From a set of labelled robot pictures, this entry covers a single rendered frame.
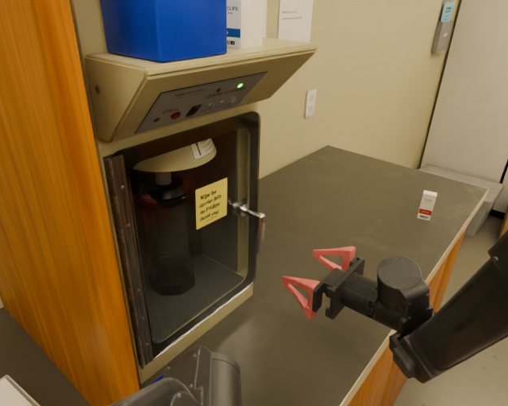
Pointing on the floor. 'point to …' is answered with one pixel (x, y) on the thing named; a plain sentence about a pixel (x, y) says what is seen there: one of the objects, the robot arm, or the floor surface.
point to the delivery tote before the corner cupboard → (474, 184)
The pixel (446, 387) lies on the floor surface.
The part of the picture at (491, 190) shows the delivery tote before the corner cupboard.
